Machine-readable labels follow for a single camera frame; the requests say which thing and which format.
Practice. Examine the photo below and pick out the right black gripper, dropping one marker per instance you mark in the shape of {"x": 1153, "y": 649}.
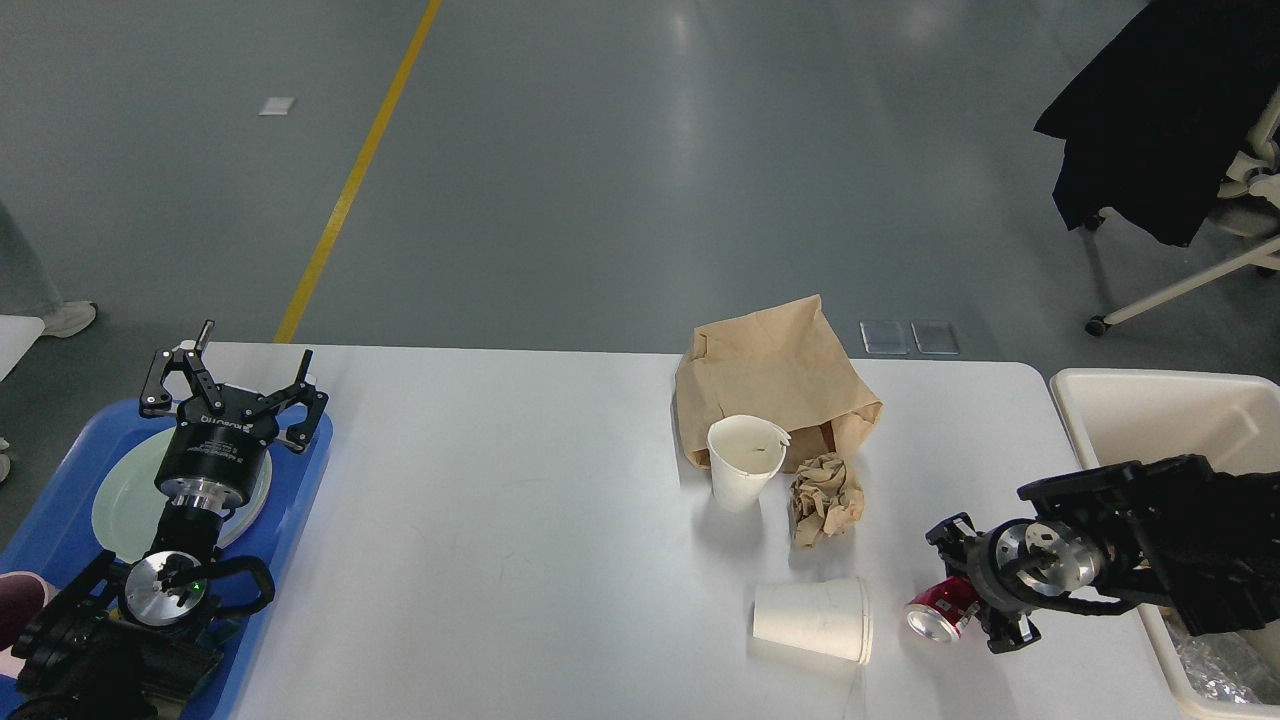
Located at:
{"x": 1003, "y": 604}

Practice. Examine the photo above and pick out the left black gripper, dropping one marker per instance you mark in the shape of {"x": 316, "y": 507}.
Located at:
{"x": 215, "y": 452}

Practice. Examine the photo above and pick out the crushed red soda can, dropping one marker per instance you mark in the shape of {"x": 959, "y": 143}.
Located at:
{"x": 941, "y": 612}

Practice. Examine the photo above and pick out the mint green plate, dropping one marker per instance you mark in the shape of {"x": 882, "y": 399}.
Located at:
{"x": 128, "y": 506}

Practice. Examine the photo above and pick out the white paper cup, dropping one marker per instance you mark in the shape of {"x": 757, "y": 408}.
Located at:
{"x": 834, "y": 617}
{"x": 745, "y": 452}

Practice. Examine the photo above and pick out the pink ribbed mug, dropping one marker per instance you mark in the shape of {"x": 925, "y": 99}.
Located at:
{"x": 23, "y": 596}

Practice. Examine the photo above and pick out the large brown paper bag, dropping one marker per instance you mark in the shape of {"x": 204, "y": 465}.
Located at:
{"x": 783, "y": 364}

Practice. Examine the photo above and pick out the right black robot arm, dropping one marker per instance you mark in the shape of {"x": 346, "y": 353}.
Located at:
{"x": 1173, "y": 533}

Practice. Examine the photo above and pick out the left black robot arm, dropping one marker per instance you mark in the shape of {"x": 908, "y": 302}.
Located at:
{"x": 126, "y": 638}

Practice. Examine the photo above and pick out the lying white paper cup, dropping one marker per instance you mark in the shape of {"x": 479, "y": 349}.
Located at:
{"x": 834, "y": 617}

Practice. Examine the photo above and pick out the person's white shoe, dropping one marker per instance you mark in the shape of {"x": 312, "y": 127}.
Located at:
{"x": 69, "y": 319}

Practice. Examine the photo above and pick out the crumpled brown paper ball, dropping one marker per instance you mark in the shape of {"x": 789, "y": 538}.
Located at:
{"x": 826, "y": 499}

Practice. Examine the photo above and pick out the blue plastic tray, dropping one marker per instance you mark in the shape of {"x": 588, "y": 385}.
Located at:
{"x": 56, "y": 540}

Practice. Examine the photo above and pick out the beige plastic bin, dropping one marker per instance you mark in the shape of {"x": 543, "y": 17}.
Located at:
{"x": 1115, "y": 415}

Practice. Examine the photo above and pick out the person's grey trouser leg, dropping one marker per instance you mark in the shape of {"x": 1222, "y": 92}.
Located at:
{"x": 26, "y": 288}

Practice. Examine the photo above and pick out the floor outlet plate right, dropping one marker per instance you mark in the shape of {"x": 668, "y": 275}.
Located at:
{"x": 935, "y": 338}

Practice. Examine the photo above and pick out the floor outlet plate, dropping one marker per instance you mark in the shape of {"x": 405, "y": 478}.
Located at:
{"x": 935, "y": 338}
{"x": 885, "y": 337}

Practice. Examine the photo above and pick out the floor outlet plate left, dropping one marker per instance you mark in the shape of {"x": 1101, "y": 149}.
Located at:
{"x": 885, "y": 337}

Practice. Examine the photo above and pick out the white office chair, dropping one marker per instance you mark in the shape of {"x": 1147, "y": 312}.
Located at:
{"x": 1246, "y": 205}

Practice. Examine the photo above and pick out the black jacket on chair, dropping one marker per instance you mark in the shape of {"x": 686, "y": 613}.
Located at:
{"x": 1153, "y": 121}

